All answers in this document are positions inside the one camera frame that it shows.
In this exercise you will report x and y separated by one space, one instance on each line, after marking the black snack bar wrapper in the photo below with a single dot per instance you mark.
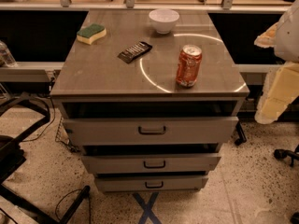
135 51

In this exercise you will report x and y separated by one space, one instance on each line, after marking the top drawer with handle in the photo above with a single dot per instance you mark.
149 131

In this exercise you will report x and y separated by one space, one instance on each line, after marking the black chair frame left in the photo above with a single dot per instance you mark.
12 157

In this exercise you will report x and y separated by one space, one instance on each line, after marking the white bowl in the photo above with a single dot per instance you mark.
163 20

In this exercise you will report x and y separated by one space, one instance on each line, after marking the bottom drawer with handle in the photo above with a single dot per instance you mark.
150 183

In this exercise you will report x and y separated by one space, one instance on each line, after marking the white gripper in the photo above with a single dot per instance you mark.
288 37

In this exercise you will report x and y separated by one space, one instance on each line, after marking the middle drawer with handle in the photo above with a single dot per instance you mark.
134 164

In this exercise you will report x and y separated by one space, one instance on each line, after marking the black office chair base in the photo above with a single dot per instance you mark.
281 154

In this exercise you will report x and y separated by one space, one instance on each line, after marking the grey drawer cabinet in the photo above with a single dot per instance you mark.
96 84

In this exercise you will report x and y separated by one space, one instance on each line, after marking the orange soda can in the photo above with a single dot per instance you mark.
189 61

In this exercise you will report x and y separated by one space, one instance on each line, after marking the clear plastic bottle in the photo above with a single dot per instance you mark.
6 58

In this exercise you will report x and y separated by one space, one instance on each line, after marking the green yellow sponge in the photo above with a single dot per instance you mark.
91 33

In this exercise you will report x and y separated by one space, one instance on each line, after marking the drawer with handle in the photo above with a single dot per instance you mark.
150 183
134 164
149 131

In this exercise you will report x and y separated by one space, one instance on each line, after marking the blue tape cross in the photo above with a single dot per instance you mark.
147 208

